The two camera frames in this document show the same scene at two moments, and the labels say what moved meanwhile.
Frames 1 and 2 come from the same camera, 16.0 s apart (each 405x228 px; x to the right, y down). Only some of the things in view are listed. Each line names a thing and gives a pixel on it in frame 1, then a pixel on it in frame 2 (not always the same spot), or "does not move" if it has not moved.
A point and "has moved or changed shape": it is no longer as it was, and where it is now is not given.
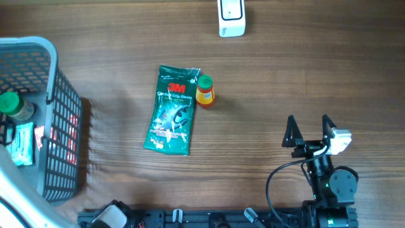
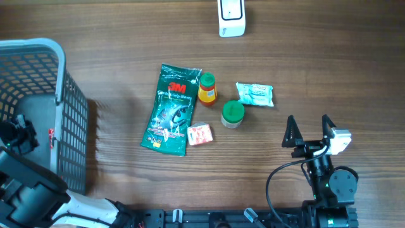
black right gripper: x=306 y=147 does not move
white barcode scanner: x=231 y=18 does not move
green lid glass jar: x=12 y=105 → x=233 y=113
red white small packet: x=39 y=132 → x=199 y=132
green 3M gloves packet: x=168 y=130 does not move
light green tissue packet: x=21 y=149 has moved or changed shape
